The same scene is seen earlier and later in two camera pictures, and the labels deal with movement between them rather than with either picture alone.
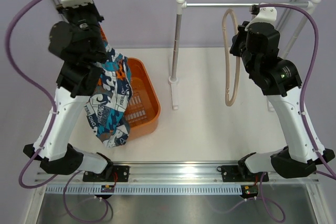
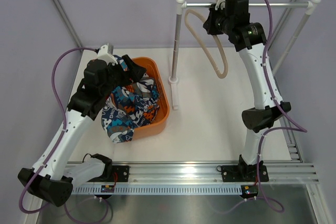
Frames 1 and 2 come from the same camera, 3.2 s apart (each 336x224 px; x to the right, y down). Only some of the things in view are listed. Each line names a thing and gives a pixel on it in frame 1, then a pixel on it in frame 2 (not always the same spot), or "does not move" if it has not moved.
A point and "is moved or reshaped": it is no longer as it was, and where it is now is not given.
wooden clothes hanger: x=230 y=104 to x=217 y=38
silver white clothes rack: x=181 y=4 does not move
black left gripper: x=68 y=12 to x=135 y=72
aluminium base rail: x=171 y=173 does not move
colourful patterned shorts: x=108 y=110 is moved or reshaped
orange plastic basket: x=143 y=115 to x=152 y=67
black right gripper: x=242 y=33 to x=209 y=24
